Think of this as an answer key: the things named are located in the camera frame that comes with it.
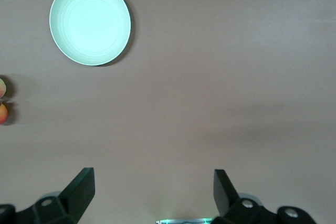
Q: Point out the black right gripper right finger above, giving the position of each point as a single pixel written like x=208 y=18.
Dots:
x=225 y=195

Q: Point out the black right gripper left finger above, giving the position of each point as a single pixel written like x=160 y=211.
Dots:
x=76 y=195

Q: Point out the yellow green peach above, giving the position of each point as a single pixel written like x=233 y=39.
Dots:
x=2 y=87

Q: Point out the pale green round plate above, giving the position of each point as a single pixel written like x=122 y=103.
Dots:
x=89 y=22

